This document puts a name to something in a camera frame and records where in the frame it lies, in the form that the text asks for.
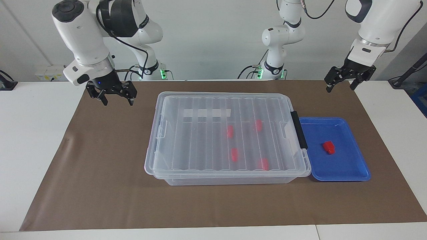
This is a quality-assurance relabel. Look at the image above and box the clear plastic storage box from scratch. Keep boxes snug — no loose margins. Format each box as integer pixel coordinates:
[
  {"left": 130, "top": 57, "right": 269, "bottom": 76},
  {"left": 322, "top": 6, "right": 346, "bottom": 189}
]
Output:
[{"left": 144, "top": 92, "right": 312, "bottom": 186}]

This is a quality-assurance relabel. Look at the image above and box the black stand leg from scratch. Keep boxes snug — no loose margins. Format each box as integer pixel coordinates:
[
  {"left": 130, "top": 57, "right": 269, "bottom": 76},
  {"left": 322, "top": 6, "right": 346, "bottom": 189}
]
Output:
[{"left": 388, "top": 53, "right": 427, "bottom": 88}]

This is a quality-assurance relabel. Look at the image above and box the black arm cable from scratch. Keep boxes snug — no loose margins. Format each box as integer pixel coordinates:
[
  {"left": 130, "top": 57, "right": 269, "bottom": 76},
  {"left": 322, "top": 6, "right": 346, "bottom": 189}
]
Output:
[
  {"left": 302, "top": 0, "right": 424, "bottom": 53},
  {"left": 97, "top": 3, "right": 149, "bottom": 80}
]

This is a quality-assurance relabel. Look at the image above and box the black right arm cable sleeve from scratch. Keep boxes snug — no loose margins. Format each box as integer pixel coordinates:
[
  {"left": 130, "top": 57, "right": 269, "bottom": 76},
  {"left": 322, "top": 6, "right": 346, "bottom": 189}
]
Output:
[{"left": 97, "top": 0, "right": 139, "bottom": 38}]

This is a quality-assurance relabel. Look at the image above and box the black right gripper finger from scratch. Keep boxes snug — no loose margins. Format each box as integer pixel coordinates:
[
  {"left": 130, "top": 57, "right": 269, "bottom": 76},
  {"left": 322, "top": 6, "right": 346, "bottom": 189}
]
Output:
[
  {"left": 86, "top": 83, "right": 108, "bottom": 106},
  {"left": 121, "top": 81, "right": 137, "bottom": 106}
]

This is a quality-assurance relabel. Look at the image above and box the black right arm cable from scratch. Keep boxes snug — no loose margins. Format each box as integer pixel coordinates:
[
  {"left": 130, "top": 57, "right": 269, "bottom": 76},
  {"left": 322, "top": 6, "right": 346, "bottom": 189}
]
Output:
[{"left": 97, "top": 3, "right": 149, "bottom": 80}]

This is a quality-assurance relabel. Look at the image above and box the black box latch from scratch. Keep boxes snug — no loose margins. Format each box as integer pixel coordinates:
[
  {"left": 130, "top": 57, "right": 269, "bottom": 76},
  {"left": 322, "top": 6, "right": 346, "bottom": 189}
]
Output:
[{"left": 290, "top": 111, "right": 308, "bottom": 149}]

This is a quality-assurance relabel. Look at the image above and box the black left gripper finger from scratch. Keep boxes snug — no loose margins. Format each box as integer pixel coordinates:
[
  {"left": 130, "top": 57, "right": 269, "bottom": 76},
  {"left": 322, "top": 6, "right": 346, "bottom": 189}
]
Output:
[
  {"left": 350, "top": 66, "right": 377, "bottom": 90},
  {"left": 325, "top": 67, "right": 349, "bottom": 93}
]

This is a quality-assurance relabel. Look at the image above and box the blue crate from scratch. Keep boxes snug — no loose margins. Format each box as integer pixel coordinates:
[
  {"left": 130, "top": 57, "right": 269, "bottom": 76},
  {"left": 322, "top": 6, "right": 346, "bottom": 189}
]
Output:
[{"left": 411, "top": 83, "right": 427, "bottom": 118}]

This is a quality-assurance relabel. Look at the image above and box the clear ribbed plastic lid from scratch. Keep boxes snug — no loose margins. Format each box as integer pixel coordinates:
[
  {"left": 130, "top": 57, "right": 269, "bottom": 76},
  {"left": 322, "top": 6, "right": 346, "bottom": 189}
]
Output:
[{"left": 144, "top": 92, "right": 312, "bottom": 178}]

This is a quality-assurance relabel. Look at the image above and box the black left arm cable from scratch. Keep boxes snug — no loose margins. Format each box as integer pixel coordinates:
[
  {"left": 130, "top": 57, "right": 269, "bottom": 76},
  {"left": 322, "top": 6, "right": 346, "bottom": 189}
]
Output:
[{"left": 302, "top": 0, "right": 424, "bottom": 53}]

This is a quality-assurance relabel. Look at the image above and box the white wall outlet strip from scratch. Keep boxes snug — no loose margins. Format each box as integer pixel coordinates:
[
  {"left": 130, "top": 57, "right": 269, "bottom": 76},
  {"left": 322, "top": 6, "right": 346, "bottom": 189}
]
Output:
[{"left": 35, "top": 65, "right": 72, "bottom": 82}]

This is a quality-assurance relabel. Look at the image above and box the brown paper table mat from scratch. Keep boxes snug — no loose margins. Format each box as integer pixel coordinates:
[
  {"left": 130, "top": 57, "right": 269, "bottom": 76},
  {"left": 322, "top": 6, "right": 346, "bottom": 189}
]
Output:
[{"left": 19, "top": 79, "right": 427, "bottom": 232}]

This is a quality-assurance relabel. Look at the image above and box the black clamp mount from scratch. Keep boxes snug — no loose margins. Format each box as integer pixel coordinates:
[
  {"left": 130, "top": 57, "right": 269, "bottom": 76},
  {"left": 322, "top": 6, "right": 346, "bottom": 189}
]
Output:
[{"left": 0, "top": 69, "right": 18, "bottom": 91}]

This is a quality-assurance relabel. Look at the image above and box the small white box label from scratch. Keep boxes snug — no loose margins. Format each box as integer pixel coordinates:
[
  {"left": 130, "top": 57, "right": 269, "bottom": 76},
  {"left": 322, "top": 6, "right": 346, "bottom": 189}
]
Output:
[{"left": 288, "top": 133, "right": 300, "bottom": 157}]

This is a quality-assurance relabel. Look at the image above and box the blue plastic tray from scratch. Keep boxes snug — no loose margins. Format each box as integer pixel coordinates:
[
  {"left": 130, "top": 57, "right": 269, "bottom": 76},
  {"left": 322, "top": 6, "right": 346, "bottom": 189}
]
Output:
[{"left": 298, "top": 117, "right": 371, "bottom": 182}]

